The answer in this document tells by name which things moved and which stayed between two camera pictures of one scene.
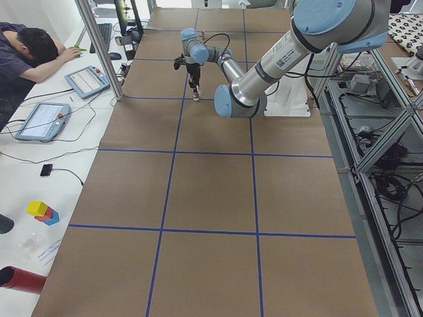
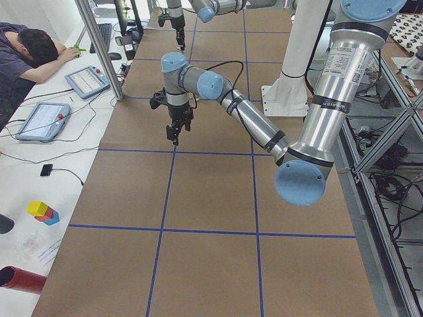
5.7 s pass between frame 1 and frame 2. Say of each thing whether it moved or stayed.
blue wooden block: stayed
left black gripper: moved
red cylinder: stayed
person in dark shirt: stayed
